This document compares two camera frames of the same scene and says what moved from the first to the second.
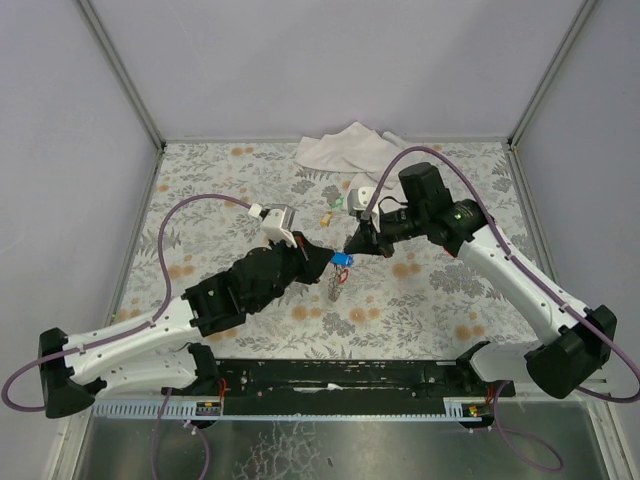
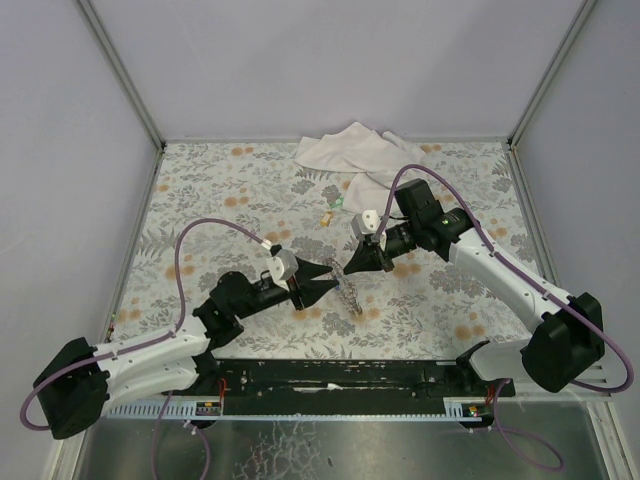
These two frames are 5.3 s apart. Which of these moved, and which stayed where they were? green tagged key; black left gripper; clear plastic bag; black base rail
Moved: clear plastic bag; black left gripper
Stayed: black base rail; green tagged key
